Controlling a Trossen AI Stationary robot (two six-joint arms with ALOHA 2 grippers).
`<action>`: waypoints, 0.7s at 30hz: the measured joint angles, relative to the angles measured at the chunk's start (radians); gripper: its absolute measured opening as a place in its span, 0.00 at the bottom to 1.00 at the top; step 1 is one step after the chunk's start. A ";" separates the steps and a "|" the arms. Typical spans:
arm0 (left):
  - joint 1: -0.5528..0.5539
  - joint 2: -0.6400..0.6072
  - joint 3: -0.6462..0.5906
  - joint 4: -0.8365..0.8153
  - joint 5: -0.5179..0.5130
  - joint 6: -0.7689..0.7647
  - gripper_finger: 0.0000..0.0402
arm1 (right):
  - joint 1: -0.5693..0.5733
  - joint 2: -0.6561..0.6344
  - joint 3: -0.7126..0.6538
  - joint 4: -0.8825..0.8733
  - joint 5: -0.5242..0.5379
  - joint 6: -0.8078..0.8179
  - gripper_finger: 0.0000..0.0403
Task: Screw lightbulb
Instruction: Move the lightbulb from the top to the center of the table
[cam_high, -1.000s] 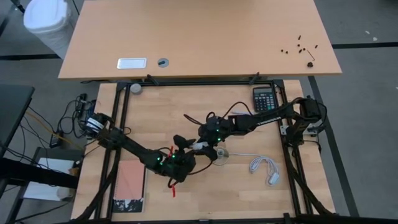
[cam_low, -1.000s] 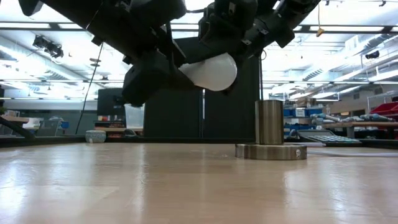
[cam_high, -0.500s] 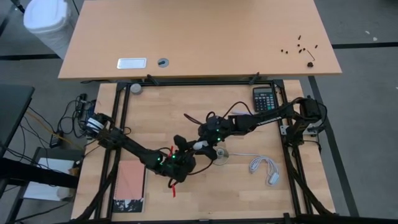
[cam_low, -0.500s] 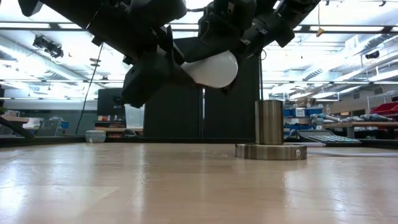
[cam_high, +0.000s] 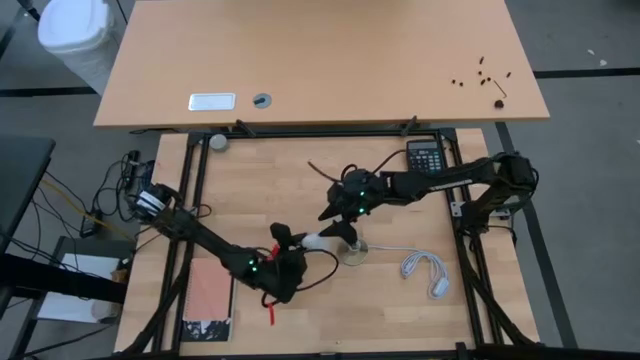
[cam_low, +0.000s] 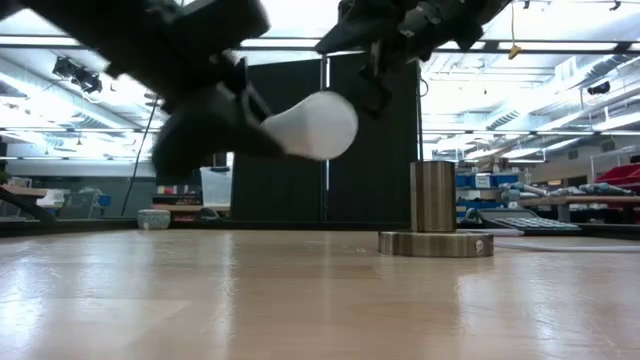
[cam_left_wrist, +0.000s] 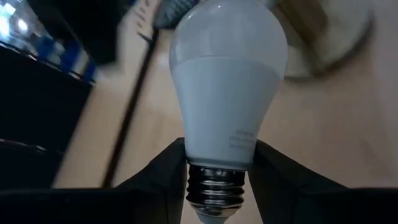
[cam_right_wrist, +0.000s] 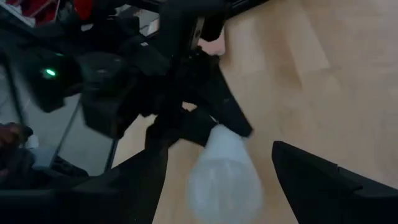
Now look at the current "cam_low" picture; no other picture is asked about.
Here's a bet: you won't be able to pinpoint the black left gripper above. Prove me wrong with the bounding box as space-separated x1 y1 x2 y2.
151 82 289 187

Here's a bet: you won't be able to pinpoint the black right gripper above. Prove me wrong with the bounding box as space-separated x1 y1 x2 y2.
313 0 512 120

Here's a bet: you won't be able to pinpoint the white light bulb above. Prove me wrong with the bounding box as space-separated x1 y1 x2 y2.
260 90 360 162

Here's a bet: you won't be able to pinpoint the brass lamp base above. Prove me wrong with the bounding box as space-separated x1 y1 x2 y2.
377 159 496 260

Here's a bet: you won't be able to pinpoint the black partition panel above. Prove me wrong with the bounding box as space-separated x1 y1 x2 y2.
230 49 422 225

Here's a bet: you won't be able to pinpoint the clear plastic container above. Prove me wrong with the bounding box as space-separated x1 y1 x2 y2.
199 165 234 207

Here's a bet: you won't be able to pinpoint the small grey round bowl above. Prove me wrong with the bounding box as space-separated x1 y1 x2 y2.
136 208 172 231

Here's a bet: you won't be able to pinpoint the blue storage bins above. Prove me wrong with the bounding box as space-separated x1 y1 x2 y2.
455 172 521 190

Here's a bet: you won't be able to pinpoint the lilac pen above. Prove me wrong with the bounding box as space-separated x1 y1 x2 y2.
457 227 525 238

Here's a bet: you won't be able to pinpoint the black desk calculator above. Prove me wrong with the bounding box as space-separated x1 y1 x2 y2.
477 208 585 237

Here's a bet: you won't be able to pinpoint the wooden table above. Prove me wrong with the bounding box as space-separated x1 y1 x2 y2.
0 184 50 224

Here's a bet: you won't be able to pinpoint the wooden workbench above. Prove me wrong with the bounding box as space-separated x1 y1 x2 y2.
517 193 640 224

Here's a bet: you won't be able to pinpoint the red storage bin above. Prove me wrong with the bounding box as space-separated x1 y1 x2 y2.
593 163 640 187

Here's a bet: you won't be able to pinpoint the yellow hanging cord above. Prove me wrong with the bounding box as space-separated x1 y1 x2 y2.
507 0 523 61

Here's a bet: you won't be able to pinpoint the black frame-mounted camera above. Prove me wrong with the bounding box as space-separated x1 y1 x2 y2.
51 55 104 95

